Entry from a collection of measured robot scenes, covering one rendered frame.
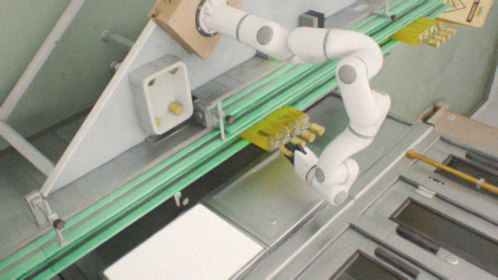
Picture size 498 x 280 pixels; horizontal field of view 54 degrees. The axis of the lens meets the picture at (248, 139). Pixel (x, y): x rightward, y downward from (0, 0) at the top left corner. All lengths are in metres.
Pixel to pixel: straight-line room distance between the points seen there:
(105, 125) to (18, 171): 0.63
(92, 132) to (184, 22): 0.46
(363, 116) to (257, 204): 0.58
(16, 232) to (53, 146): 0.75
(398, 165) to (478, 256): 0.46
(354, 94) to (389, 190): 0.64
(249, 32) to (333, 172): 0.49
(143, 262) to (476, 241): 1.07
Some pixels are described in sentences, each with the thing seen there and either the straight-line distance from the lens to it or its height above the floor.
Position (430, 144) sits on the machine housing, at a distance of 2.10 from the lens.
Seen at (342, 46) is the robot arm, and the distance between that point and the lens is 1.39.
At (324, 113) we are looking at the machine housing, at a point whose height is 0.96.
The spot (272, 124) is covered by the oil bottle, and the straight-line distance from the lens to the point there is 1.84.
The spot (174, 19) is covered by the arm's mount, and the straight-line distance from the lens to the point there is 1.58.
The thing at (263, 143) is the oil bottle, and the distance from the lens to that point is 1.78.
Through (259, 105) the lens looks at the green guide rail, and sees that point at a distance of 1.89.
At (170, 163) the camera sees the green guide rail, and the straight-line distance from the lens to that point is 1.69.
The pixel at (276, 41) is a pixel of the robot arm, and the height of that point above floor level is 1.15.
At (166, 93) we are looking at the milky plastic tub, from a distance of 1.75.
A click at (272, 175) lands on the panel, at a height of 1.09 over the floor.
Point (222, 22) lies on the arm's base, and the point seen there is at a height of 0.94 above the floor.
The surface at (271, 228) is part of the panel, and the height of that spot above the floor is 1.27.
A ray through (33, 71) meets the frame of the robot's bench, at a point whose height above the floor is 0.20.
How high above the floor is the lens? 2.05
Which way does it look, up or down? 36 degrees down
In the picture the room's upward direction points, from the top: 118 degrees clockwise
